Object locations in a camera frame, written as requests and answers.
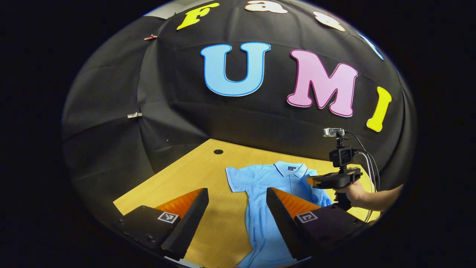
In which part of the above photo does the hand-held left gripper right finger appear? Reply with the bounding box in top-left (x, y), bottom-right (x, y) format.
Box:
top-left (266, 187), bottom-right (369, 261)

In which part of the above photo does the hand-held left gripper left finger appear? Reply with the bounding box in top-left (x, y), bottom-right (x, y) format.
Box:
top-left (113, 188), bottom-right (209, 261)

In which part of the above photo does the light blue T-shirt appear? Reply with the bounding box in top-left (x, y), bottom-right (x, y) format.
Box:
top-left (225, 161), bottom-right (335, 268)

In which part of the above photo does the black backdrop cloth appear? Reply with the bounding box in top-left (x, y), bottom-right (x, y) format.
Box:
top-left (61, 0), bottom-right (417, 224)

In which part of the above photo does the white cable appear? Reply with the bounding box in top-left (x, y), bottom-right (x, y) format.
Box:
top-left (357, 150), bottom-right (375, 222)

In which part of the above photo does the black cable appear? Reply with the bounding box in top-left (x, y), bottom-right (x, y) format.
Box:
top-left (345, 130), bottom-right (380, 224)

